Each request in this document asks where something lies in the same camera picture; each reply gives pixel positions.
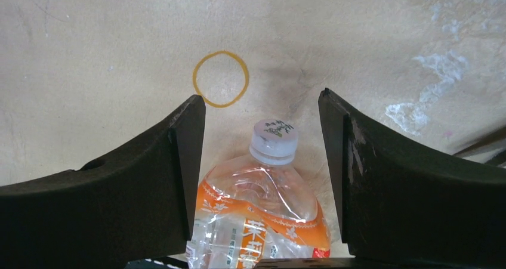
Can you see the orange drink bottle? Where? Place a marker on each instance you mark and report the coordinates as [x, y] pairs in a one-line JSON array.
[[257, 206]]

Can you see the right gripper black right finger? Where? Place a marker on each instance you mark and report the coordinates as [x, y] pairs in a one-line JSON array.
[[401, 202]]

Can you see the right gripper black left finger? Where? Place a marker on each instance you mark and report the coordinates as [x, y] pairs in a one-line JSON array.
[[135, 202]]

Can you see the rubber band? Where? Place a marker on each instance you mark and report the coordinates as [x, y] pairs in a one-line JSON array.
[[221, 79]]

